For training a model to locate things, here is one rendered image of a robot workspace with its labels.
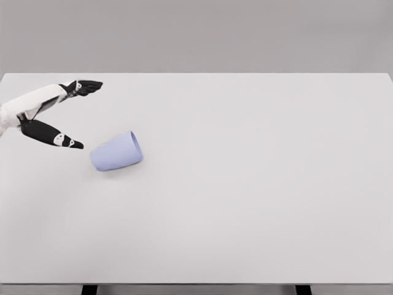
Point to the pale lavender cup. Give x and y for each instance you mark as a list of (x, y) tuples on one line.
[(115, 152)]

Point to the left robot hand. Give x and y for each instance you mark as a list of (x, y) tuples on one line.
[(33, 103)]

